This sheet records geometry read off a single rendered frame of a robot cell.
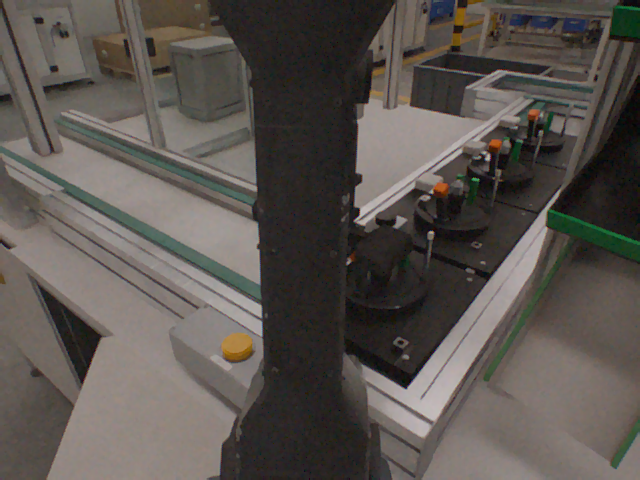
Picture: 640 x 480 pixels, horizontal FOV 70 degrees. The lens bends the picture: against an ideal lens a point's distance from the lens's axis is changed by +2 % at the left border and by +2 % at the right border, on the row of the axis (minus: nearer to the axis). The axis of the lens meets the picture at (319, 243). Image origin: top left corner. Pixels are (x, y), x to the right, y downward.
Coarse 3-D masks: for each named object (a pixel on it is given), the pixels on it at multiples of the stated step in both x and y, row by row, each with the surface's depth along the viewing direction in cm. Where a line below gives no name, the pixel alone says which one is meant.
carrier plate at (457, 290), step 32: (416, 256) 75; (448, 288) 68; (480, 288) 69; (352, 320) 63; (384, 320) 63; (416, 320) 63; (448, 320) 63; (352, 352) 60; (384, 352) 58; (416, 352) 58
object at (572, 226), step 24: (624, 120) 43; (624, 144) 44; (600, 168) 44; (624, 168) 43; (576, 192) 43; (600, 192) 42; (624, 192) 41; (552, 216) 40; (576, 216) 41; (600, 216) 41; (624, 216) 40; (600, 240) 38; (624, 240) 36
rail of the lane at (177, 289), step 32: (64, 224) 91; (96, 224) 87; (96, 256) 88; (128, 256) 78; (160, 256) 77; (128, 288) 85; (160, 288) 76; (192, 288) 70; (224, 288) 70; (256, 320) 65; (384, 384) 55; (384, 416) 52; (416, 416) 52; (384, 448) 55; (416, 448) 51
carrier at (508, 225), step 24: (408, 192) 94; (432, 192) 87; (456, 192) 81; (408, 216) 86; (432, 216) 82; (456, 216) 82; (480, 216) 82; (504, 216) 86; (528, 216) 86; (456, 240) 79; (480, 240) 79; (504, 240) 79; (456, 264) 75; (480, 264) 73
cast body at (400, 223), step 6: (378, 216) 62; (384, 216) 62; (390, 216) 62; (396, 216) 62; (366, 222) 62; (372, 222) 62; (378, 222) 61; (384, 222) 61; (390, 222) 61; (396, 222) 62; (402, 222) 62; (366, 228) 63; (372, 228) 62; (396, 228) 61; (402, 228) 62
